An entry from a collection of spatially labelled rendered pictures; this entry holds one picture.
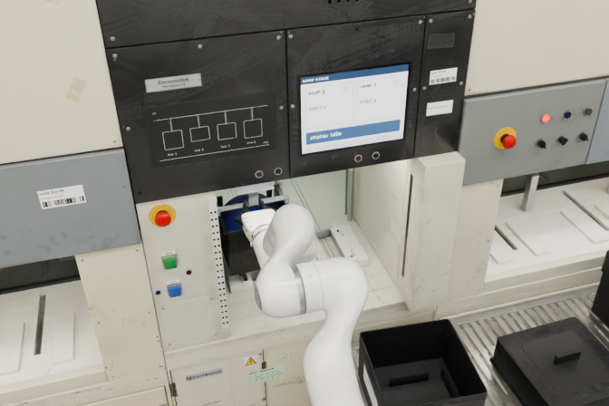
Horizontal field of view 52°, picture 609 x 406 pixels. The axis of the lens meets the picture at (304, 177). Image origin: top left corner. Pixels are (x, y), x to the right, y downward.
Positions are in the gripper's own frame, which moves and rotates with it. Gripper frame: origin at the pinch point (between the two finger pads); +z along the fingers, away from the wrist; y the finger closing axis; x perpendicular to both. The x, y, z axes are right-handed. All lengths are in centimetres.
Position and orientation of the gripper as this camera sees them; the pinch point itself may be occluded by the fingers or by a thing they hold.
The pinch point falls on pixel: (253, 206)
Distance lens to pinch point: 191.4
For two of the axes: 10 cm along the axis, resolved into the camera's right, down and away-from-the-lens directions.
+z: -2.8, -5.1, 8.1
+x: -0.1, -8.5, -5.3
